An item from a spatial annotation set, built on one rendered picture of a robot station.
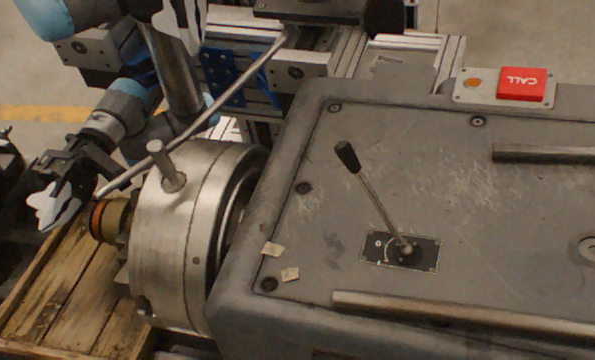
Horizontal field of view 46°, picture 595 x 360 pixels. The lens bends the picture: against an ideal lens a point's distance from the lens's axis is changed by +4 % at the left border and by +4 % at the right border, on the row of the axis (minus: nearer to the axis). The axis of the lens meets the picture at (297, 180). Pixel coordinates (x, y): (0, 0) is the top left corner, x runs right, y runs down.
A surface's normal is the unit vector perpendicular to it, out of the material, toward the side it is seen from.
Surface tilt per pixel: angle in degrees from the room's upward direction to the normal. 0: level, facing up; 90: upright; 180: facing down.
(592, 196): 0
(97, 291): 0
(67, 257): 0
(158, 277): 60
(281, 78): 90
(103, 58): 90
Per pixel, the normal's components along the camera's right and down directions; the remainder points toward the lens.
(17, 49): -0.14, -0.66
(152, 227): -0.27, -0.14
